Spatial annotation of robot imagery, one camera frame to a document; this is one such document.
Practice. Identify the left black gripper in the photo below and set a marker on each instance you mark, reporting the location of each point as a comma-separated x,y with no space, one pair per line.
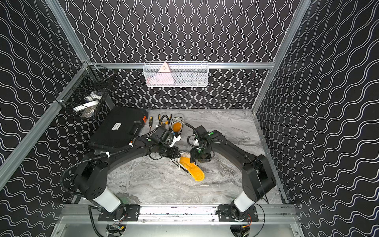
173,152

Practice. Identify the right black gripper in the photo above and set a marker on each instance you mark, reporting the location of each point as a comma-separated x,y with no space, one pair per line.
193,156

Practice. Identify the orange insole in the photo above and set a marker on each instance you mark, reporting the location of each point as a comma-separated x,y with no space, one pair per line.
192,168
177,127

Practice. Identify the black white sneaker with laces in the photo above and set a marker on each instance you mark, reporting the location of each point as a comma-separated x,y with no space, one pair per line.
179,118

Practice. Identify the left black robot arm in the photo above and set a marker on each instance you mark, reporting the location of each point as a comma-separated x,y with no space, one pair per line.
91,177

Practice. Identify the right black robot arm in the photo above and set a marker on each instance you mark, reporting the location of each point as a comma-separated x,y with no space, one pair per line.
266,177

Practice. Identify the yellow black pliers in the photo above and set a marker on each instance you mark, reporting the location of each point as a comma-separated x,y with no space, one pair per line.
164,119

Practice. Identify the black yellow screwdriver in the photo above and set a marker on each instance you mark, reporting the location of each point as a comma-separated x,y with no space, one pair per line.
151,122

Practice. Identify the black plastic tool case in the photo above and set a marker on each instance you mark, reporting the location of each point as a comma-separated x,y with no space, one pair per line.
118,129

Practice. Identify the pink triangular item in basket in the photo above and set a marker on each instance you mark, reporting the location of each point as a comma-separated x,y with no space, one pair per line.
163,77

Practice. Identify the white items in black basket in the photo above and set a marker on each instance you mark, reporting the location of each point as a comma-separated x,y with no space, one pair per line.
87,109

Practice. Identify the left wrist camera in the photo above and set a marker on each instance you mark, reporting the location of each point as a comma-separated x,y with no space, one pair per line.
162,136

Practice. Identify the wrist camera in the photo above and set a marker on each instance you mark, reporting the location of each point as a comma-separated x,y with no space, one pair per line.
162,136
200,132

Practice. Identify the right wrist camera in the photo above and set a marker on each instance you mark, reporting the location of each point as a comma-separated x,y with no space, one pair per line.
200,132

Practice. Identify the white wire wall basket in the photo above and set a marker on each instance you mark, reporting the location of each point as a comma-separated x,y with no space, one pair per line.
185,74

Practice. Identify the black wire corner basket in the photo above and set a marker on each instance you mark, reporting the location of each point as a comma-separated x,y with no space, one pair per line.
97,79

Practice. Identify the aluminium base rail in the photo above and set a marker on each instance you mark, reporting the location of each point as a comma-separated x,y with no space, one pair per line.
205,214

